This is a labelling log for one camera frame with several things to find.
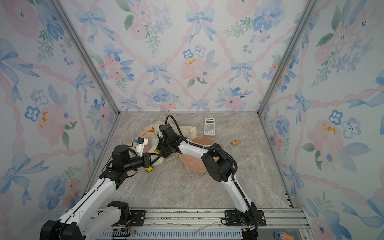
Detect left metal corner post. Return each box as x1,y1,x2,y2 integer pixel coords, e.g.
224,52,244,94
48,0,120,116

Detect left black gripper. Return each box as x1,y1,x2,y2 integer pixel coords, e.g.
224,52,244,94
124,152,161,173

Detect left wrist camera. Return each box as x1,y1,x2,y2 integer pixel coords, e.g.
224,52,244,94
134,138,148,157

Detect pink wavy fruit plate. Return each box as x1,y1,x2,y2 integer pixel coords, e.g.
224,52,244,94
179,136,214,173

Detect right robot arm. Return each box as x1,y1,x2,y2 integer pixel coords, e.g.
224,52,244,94
158,124,261,227

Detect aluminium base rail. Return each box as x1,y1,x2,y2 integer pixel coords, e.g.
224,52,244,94
98,207,315,240

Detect right metal corner post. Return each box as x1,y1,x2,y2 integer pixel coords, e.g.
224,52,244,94
257,0,318,118

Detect white calculator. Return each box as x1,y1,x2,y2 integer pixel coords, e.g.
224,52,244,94
204,118,216,136

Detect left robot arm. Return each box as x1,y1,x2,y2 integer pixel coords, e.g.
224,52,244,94
40,145,161,240

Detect metal corner post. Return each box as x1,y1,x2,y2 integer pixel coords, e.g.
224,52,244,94
48,0,120,116
257,0,318,118

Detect small brown biscuit toy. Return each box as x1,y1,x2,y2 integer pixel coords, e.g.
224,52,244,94
231,139,241,146

